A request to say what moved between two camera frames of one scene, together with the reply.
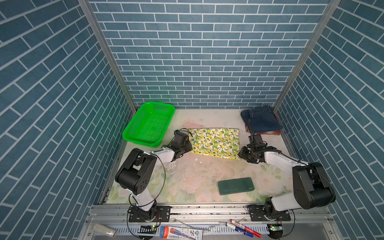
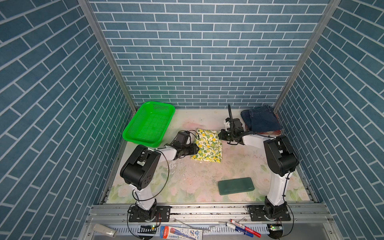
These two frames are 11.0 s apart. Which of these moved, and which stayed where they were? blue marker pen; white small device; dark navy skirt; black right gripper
Moved: black right gripper
Stayed: white small device; blue marker pen; dark navy skirt
